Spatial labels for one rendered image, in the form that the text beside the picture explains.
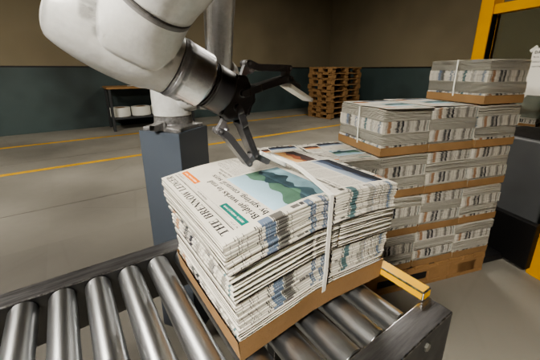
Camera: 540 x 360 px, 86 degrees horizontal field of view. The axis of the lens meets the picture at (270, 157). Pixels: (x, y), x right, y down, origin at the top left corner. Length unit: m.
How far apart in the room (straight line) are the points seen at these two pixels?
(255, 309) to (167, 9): 0.43
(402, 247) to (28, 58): 7.12
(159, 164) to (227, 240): 0.91
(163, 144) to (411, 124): 1.14
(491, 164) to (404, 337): 1.56
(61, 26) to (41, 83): 7.11
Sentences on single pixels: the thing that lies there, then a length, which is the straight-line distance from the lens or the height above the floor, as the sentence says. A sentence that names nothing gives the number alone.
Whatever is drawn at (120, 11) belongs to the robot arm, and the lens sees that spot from 0.39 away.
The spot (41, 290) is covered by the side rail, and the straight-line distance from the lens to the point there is 0.82.
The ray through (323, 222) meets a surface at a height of 0.99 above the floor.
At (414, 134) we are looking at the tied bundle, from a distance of 1.60.
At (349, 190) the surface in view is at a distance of 0.53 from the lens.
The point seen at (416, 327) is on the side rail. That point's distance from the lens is 0.65.
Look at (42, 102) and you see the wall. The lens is 7.55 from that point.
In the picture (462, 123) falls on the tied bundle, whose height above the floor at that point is 0.97.
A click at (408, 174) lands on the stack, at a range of 1.66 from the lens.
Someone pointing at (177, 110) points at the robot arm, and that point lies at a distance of 1.24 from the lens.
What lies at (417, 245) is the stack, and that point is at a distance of 1.91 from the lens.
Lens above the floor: 1.24
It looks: 17 degrees down
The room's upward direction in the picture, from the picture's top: straight up
